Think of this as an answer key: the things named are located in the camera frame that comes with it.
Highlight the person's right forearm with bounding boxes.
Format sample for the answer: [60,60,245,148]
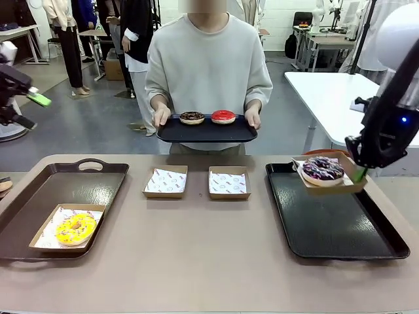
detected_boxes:
[145,78,174,111]

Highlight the hanging cream coat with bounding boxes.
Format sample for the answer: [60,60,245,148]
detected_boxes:
[240,0,263,27]

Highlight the large black handled tray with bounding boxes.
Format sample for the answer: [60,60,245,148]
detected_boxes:
[265,159,411,262]

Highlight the grey lab table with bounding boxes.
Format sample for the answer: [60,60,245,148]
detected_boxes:
[293,25,357,73]

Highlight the small wood top table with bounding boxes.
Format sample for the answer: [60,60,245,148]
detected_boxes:
[78,29,109,81]

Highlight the hanging white garment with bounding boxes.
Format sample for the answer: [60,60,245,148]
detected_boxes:
[338,0,397,73]

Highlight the person in black vest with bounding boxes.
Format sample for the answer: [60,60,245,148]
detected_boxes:
[120,0,158,137]

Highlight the white rounded table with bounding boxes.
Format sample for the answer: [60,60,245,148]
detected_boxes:
[283,71,419,177]

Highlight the black backpack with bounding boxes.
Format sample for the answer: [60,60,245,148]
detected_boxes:
[284,32,299,60]

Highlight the person's right hand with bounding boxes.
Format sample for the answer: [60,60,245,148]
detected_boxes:
[152,107,172,128]

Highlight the large brown handled tray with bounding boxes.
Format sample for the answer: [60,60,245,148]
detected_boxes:
[0,158,130,262]

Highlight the cardboard shipping box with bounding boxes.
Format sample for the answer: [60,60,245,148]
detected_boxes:
[103,48,126,81]

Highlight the black stand pole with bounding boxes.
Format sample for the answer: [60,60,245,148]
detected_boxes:
[348,0,377,75]

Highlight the red glazed donut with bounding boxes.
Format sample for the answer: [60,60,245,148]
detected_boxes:
[210,109,237,125]

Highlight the purple drizzled sprinkle donut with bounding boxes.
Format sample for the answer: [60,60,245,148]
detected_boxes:
[301,156,345,187]

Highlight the white printed paper liner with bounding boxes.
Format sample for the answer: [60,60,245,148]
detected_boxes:
[292,159,355,188]
[145,168,187,194]
[34,209,104,249]
[209,170,247,194]

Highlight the brown cardboard donut box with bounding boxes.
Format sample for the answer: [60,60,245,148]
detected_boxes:
[208,166,252,201]
[141,165,189,200]
[291,150,369,196]
[28,203,107,253]

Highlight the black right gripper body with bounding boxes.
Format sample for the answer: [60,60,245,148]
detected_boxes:
[359,97,419,169]

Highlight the person in beige sweater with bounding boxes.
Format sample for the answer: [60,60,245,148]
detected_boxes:
[145,0,274,156]

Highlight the small black serving tray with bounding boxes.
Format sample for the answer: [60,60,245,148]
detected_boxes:
[156,113,259,143]

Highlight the person in blue jacket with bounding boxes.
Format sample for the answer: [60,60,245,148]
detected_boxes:
[71,0,99,63]

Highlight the chocolate sprinkle donut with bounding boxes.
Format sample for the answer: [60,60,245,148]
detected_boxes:
[179,111,206,126]

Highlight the thick black cable hose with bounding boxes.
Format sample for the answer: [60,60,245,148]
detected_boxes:
[359,48,419,138]

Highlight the beige shoe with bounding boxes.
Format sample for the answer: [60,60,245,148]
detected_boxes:
[0,176,14,199]

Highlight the person's left forearm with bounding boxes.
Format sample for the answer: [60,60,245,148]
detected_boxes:
[245,78,274,109]

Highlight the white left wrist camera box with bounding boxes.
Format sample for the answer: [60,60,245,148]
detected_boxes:
[0,41,19,66]

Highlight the person's left hand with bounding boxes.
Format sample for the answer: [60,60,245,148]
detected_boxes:
[244,107,262,130]

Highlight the yellow sprinkle donut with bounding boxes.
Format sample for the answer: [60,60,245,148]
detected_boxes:
[55,213,98,247]

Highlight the orange stool seat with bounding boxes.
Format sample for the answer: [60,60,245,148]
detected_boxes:
[302,148,350,158]

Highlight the black office chair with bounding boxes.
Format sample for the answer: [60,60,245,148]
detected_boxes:
[293,11,314,27]

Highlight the white workbench table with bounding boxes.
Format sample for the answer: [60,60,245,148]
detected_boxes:
[0,25,42,66]

